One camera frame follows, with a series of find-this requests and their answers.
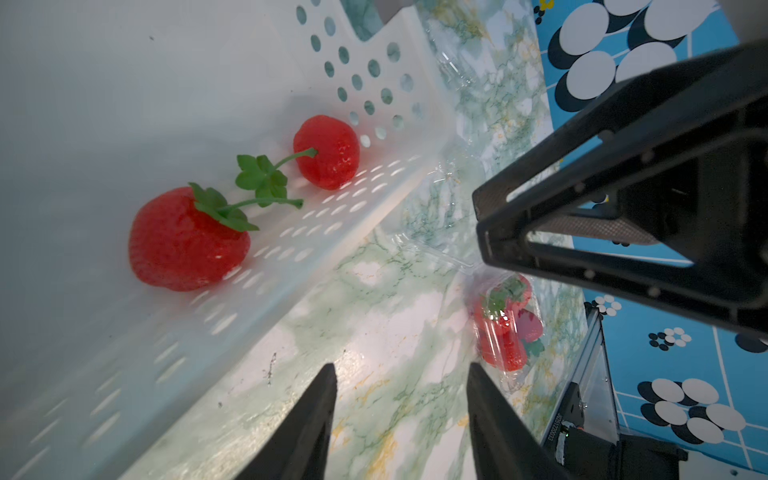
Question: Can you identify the red strawberry far left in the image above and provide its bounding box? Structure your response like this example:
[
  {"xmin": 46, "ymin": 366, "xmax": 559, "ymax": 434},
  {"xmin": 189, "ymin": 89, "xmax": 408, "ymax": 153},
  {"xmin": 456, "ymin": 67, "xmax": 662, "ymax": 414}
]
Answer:
[{"xmin": 128, "ymin": 182, "xmax": 305, "ymax": 293}]

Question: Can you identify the clear clamshell container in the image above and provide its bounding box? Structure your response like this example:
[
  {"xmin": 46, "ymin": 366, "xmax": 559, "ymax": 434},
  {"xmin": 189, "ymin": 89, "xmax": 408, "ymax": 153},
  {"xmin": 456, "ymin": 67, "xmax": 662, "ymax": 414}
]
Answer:
[
  {"xmin": 467, "ymin": 269, "xmax": 545, "ymax": 394},
  {"xmin": 381, "ymin": 35, "xmax": 540, "ymax": 269}
]

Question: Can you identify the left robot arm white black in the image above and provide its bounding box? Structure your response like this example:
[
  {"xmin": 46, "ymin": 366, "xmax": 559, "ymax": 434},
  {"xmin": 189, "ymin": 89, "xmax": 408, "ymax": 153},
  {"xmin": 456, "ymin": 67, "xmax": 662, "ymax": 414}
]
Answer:
[{"xmin": 237, "ymin": 363, "xmax": 688, "ymax": 479}]

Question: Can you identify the red strawberry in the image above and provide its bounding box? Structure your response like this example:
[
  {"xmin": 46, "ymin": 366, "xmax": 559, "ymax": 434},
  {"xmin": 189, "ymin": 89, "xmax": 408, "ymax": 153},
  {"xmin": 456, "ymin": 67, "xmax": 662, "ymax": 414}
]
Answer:
[
  {"xmin": 235, "ymin": 115, "xmax": 360, "ymax": 207},
  {"xmin": 128, "ymin": 182, "xmax": 305, "ymax": 293}
]

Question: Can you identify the right aluminium corner post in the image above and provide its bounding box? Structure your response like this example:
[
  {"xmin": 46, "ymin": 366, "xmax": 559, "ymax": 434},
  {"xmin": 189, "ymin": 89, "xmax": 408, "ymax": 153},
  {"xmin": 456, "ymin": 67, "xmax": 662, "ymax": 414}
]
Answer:
[{"xmin": 540, "ymin": 302, "xmax": 620, "ymax": 451}]

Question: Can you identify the strawberry clamshell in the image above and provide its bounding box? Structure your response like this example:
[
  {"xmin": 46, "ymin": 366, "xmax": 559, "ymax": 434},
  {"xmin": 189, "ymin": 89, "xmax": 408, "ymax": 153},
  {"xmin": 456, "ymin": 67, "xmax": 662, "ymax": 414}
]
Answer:
[
  {"xmin": 516, "ymin": 309, "xmax": 544, "ymax": 343},
  {"xmin": 483, "ymin": 275, "xmax": 533, "ymax": 313}
]

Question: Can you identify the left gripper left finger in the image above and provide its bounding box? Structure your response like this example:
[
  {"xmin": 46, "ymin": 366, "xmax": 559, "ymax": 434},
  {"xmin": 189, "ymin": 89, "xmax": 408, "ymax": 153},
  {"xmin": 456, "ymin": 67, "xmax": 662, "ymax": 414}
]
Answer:
[{"xmin": 236, "ymin": 363, "xmax": 337, "ymax": 480}]

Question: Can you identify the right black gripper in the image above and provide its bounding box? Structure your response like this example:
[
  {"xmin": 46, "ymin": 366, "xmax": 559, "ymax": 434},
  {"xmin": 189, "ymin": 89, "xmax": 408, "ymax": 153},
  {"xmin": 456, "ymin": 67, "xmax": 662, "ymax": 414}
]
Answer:
[{"xmin": 472, "ymin": 40, "xmax": 767, "ymax": 336}]

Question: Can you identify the white perforated plastic basket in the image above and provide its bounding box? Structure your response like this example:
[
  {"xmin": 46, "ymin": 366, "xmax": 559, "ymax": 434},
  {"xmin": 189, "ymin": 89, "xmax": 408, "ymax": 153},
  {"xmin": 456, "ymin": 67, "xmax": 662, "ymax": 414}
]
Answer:
[{"xmin": 1, "ymin": 1, "xmax": 453, "ymax": 479}]

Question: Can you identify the red strawberry bottom right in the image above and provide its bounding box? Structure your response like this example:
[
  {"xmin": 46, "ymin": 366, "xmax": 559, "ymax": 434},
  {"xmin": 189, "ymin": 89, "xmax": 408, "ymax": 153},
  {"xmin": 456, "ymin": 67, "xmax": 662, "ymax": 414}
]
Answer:
[{"xmin": 235, "ymin": 115, "xmax": 360, "ymax": 207}]

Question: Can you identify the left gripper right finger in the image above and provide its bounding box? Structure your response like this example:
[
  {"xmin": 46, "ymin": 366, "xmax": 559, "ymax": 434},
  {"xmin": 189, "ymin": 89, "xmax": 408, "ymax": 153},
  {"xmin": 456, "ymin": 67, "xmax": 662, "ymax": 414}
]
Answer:
[{"xmin": 466, "ymin": 363, "xmax": 569, "ymax": 479}]

